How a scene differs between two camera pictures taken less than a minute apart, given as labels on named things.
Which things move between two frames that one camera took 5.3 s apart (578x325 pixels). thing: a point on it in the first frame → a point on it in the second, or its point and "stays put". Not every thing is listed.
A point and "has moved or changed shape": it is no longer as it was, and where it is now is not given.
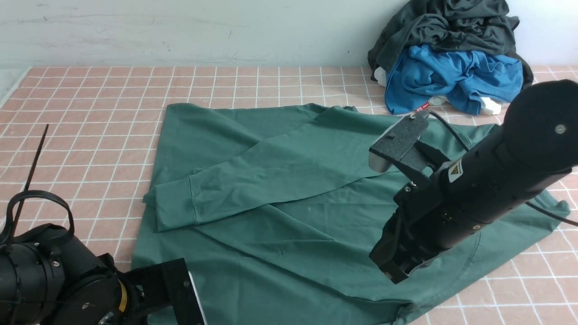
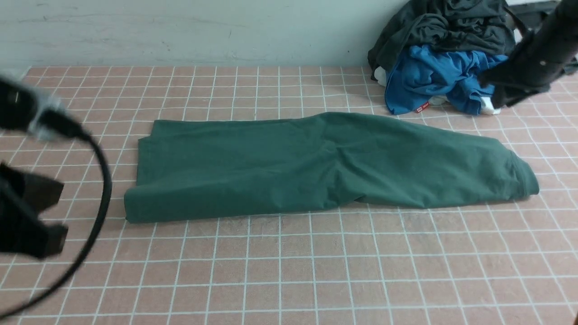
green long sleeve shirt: [275, 210] has moved or changed shape
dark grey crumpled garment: [482, 26] stays put
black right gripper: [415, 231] → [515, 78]
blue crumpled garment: [422, 72] stays put
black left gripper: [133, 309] → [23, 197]
